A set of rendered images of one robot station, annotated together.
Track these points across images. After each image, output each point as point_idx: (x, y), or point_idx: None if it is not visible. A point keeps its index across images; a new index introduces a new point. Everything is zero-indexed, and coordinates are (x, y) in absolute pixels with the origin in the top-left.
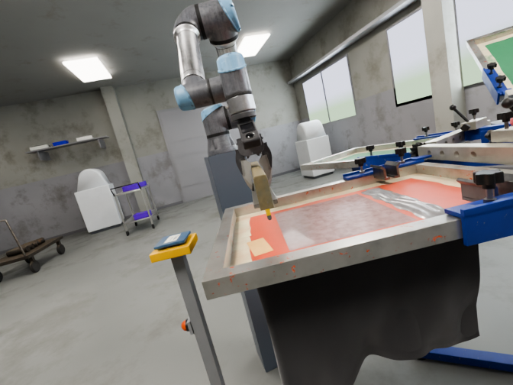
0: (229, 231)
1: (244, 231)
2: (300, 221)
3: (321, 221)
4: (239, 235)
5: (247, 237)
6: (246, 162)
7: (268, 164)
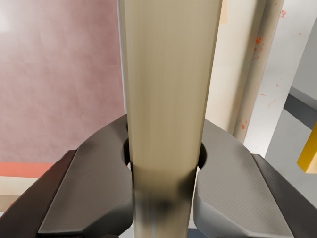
0: (270, 50)
1: (217, 102)
2: (93, 80)
3: (46, 45)
4: (232, 86)
5: (218, 56)
6: (230, 210)
7: (79, 164)
